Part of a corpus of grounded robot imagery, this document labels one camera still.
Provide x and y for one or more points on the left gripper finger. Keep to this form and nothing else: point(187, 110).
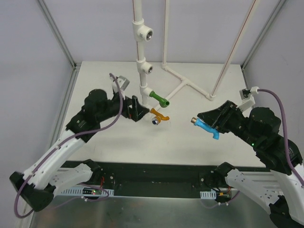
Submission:
point(142, 111)
point(134, 107)

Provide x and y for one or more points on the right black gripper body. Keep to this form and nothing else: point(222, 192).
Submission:
point(226, 118)

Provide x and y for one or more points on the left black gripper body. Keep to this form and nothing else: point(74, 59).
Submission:
point(129, 107)

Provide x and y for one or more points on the blue water faucet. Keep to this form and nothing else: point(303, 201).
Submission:
point(199, 123)

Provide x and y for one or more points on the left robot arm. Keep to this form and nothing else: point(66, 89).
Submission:
point(39, 184)

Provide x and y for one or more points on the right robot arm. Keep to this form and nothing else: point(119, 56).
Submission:
point(260, 130)

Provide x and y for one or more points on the orange water faucet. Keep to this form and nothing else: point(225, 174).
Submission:
point(158, 117)

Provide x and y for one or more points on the green water faucet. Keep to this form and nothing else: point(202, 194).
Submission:
point(162, 101)

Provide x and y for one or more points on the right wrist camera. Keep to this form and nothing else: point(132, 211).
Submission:
point(247, 98)

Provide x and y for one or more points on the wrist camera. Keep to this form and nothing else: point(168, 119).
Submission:
point(119, 84)
point(247, 98)

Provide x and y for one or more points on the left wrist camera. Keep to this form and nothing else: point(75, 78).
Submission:
point(119, 84)

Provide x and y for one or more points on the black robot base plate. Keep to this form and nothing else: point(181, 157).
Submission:
point(157, 180)

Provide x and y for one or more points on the right white cable duct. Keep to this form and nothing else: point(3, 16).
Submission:
point(208, 195)

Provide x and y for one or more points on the white cable duct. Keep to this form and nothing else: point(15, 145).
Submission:
point(85, 191)
point(208, 195)

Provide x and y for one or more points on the left white cable duct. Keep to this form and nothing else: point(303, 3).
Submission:
point(85, 191)

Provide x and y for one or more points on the left aluminium frame post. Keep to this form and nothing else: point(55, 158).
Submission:
point(56, 32)

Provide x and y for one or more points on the aluminium frame post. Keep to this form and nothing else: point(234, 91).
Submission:
point(264, 31)
point(56, 32)

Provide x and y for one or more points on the right aluminium frame post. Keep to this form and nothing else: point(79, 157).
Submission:
point(264, 31)

